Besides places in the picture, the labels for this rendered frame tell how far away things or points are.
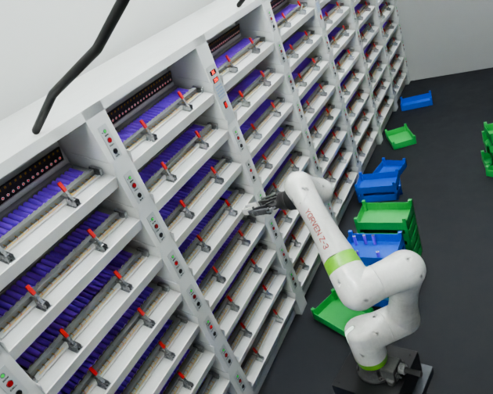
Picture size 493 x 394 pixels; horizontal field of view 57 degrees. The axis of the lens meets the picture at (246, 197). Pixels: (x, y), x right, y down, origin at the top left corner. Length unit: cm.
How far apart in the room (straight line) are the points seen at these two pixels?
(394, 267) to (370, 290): 10
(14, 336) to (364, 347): 118
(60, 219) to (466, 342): 195
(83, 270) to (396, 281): 99
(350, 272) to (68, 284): 88
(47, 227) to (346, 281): 93
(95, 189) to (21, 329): 48
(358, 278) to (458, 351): 117
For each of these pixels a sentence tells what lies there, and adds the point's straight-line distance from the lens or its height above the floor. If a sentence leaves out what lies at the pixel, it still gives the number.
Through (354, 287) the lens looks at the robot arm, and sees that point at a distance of 143.
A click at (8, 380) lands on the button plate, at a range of 149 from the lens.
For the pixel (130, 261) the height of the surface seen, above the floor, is 112.
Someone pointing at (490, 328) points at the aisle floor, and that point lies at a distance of 261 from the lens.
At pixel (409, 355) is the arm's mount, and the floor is 39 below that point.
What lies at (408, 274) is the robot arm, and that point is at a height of 98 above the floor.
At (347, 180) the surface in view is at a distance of 363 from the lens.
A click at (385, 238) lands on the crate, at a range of 265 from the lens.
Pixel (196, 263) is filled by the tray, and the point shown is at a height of 89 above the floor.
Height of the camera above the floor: 197
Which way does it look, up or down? 28 degrees down
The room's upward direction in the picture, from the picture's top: 22 degrees counter-clockwise
